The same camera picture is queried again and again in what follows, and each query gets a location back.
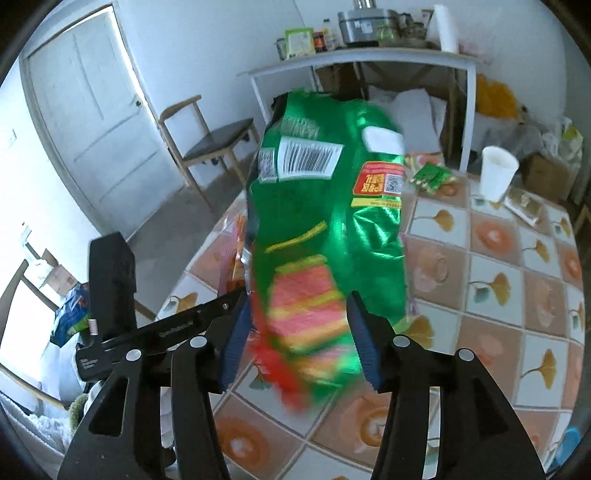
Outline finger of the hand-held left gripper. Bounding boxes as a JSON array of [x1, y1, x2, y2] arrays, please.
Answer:
[[104, 292, 247, 356]]

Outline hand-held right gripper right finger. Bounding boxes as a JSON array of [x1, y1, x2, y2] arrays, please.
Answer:
[[346, 291, 546, 480]]

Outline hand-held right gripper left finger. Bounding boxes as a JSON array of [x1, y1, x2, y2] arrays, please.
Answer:
[[58, 295, 252, 480]]

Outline green snack bag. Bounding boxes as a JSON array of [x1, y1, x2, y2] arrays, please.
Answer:
[[245, 90, 409, 411]]

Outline blue plastic waste basket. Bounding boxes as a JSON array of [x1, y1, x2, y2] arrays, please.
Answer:
[[551, 427, 583, 467]]

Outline blue printed bag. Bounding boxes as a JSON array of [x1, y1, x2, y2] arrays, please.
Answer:
[[51, 284, 90, 347]]

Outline small cardboard box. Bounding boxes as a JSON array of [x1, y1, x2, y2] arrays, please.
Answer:
[[44, 263, 77, 296]]

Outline orange snack wrapper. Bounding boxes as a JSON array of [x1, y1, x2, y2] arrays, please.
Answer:
[[226, 215, 252, 296]]

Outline small green packet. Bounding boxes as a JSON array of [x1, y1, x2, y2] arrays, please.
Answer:
[[411, 161, 453, 195]]

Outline white door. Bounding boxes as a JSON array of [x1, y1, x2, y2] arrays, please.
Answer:
[[21, 4, 178, 236]]

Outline wooden chair with grey seat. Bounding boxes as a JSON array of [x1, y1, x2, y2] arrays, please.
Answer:
[[157, 95, 262, 210]]

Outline clear snack packet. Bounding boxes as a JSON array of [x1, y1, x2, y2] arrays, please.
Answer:
[[503, 189, 546, 227]]

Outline white paper cup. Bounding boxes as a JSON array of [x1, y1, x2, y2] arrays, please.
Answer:
[[479, 145, 520, 204]]

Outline white foam sheet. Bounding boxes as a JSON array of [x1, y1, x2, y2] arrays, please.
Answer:
[[369, 88, 448, 158]]

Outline brown cardboard box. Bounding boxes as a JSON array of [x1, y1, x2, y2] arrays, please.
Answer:
[[526, 154, 571, 201]]

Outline yellow plastic bag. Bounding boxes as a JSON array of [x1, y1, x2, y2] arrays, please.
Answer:
[[475, 74, 518, 118]]

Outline white plastic bag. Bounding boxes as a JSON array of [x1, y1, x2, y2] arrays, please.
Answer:
[[545, 115, 585, 158]]

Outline white side table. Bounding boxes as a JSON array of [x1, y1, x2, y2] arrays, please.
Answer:
[[238, 46, 478, 174]]

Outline light green food packet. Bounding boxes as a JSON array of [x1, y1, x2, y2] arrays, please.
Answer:
[[284, 28, 315, 58]]

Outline metal cooking pot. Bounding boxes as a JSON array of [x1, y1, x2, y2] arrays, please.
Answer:
[[337, 0, 400, 44]]

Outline white paper towel roll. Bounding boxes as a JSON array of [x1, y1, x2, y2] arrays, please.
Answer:
[[426, 4, 462, 52]]

